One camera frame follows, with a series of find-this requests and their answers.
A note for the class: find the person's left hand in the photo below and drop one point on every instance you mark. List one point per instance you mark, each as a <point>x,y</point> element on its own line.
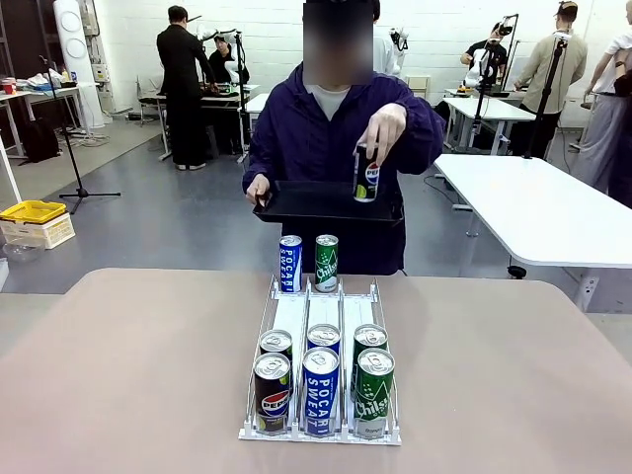
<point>387,123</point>

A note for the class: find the person's right hand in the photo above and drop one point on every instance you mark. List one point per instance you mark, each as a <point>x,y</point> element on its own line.
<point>258,187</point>

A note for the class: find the black plastic serving tray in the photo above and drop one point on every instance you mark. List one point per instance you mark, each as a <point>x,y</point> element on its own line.
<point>311,200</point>

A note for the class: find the black Pepsi can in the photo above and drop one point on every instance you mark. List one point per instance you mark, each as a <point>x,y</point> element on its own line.
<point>276,341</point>
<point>271,395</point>
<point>368,175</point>

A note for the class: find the person's right forearm purple sleeve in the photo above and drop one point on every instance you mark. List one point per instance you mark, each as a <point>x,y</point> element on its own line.
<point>257,158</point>

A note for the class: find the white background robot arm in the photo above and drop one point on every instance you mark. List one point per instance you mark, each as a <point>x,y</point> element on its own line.
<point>399,47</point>

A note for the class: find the person's left forearm purple sleeve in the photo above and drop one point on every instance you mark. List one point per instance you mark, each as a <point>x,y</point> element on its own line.
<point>422,133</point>

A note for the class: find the person in purple jacket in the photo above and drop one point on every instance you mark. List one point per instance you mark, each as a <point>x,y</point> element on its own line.
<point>321,143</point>

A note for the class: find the person with black t-shirt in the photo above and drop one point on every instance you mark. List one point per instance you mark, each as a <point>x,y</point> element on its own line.
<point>494,52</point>

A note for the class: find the seated person in black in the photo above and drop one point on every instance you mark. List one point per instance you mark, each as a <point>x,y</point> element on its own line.
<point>222,61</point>

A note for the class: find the person in black suit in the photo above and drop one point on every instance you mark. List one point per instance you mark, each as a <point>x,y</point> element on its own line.
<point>182,74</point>

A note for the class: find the person in beige jacket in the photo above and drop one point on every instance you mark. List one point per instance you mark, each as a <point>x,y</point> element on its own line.
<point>548,69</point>

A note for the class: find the person in grey trousers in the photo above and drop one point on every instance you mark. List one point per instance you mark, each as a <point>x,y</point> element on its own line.
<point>600,128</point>

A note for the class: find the wooden shelf unit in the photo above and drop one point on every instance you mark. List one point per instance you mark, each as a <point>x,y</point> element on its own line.
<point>418,85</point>

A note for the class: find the blue Pocari Sweat can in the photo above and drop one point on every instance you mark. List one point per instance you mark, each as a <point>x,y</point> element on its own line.
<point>321,395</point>
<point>290,264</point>
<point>324,337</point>

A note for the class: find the white table with grey legs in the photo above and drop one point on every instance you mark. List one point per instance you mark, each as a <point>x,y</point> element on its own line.
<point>486,109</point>

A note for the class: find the green Chilsung cider can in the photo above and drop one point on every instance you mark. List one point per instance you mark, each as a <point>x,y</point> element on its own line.
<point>374,395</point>
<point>326,264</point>
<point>370,337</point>

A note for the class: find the large white table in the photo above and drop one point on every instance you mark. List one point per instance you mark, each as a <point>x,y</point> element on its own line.
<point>533,207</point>

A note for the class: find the black microphone tripod stand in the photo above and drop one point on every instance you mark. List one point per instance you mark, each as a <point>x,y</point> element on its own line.
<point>74,163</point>

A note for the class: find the white plastic crate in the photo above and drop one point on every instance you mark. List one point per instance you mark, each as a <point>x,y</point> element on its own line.
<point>44,234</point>

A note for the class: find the black bag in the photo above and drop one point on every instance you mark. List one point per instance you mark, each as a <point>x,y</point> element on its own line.
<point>40,140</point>

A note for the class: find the white tower air conditioner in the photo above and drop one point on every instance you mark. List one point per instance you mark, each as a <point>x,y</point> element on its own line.
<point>74,59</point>

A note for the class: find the yellow plastic basket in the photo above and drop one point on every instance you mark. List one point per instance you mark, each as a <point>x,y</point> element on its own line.
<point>32,211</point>

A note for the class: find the clear plastic bowl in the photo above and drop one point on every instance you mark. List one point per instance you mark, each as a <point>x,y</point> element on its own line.
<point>22,252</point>

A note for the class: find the red cup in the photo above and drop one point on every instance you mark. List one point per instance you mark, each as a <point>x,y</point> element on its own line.
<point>9,87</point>

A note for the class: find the black camera tripod stand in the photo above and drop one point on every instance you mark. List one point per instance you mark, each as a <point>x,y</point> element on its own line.
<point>543,99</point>

